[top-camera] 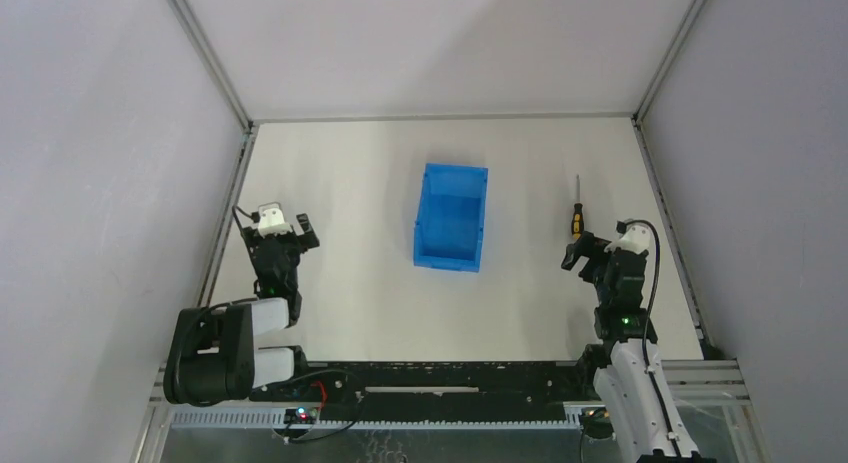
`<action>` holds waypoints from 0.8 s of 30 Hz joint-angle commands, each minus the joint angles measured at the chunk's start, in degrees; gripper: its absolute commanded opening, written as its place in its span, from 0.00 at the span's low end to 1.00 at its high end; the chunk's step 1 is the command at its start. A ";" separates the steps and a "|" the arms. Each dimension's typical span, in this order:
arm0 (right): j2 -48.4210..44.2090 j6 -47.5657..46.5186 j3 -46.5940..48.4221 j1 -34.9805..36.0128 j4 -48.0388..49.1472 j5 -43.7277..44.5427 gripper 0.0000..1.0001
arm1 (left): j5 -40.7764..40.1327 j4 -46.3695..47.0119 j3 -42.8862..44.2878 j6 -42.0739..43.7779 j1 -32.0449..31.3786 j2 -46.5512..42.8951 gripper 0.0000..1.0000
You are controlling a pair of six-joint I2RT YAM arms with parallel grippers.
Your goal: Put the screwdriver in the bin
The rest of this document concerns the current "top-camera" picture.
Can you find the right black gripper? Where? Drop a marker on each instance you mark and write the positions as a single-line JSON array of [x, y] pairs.
[[602, 259]]

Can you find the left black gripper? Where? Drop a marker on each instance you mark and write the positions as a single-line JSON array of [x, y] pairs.
[[281, 242]]

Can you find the yellow black screwdriver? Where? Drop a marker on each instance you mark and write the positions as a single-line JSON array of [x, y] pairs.
[[578, 220]]

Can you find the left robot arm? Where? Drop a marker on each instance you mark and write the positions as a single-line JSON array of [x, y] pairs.
[[213, 355]]

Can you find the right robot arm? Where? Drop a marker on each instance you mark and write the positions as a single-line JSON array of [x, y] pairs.
[[625, 368]]

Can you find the blue plastic bin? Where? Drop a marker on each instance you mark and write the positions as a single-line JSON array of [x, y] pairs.
[[450, 221]]

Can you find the left circuit board with leds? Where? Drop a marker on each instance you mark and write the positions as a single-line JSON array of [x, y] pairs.
[[301, 416]]

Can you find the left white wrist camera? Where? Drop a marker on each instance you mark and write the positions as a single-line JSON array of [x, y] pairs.
[[272, 220]]

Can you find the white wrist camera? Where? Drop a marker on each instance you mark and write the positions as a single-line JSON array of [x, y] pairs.
[[633, 237], [272, 220]]

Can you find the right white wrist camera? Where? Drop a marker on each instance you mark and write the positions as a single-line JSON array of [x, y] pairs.
[[633, 237]]

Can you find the right aluminium frame profile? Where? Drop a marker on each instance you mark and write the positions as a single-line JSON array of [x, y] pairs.
[[644, 122]]

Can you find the aluminium frame profile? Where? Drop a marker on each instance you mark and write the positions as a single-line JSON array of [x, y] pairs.
[[445, 117], [212, 64], [644, 122]]

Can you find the back aluminium frame profile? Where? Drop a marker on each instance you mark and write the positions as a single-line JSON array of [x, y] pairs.
[[445, 117]]

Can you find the white slotted cable duct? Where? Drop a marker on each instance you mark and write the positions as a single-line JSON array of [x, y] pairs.
[[563, 417]]

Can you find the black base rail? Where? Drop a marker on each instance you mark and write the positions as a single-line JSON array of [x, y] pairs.
[[480, 391]]

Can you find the left aluminium frame profile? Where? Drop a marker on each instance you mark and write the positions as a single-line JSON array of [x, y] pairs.
[[212, 64]]

